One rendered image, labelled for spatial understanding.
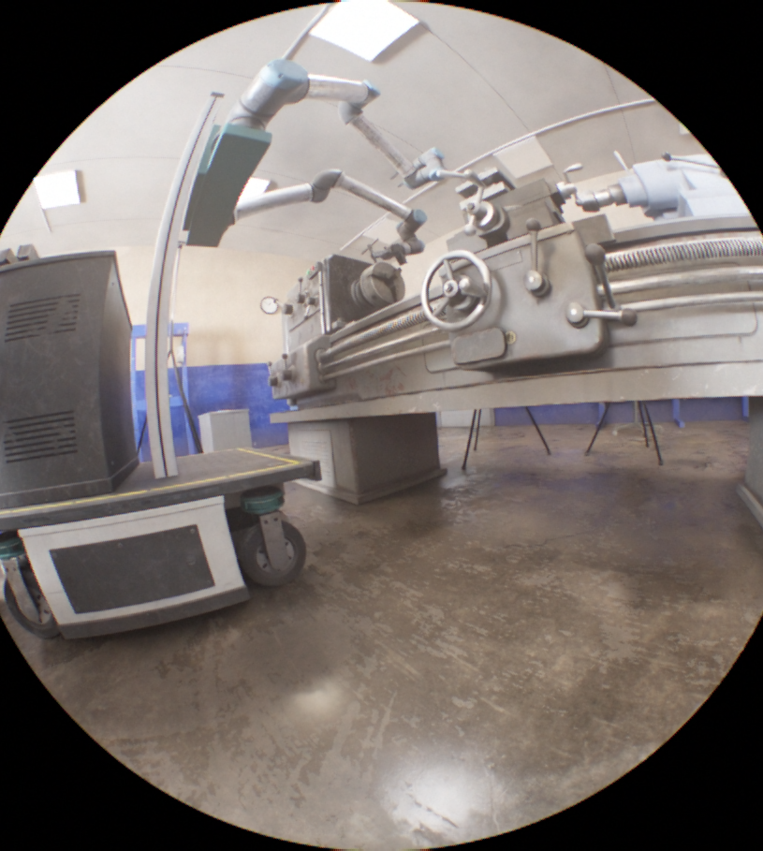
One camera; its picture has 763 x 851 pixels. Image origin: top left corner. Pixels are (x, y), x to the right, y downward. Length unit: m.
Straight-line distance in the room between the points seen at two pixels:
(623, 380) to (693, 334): 0.28
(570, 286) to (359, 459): 1.09
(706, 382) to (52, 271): 1.30
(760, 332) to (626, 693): 0.78
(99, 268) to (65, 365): 0.22
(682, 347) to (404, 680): 0.89
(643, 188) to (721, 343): 0.57
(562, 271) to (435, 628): 0.77
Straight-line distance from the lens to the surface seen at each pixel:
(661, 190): 1.19
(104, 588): 0.67
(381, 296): 1.53
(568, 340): 0.66
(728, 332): 0.86
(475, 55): 3.35
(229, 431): 3.25
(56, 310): 0.76
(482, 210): 0.74
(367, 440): 1.37
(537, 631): 0.61
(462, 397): 0.76
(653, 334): 0.82
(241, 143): 1.04
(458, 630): 0.61
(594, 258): 0.56
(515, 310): 0.71
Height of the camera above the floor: 0.42
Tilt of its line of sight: 3 degrees down
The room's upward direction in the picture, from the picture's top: 6 degrees counter-clockwise
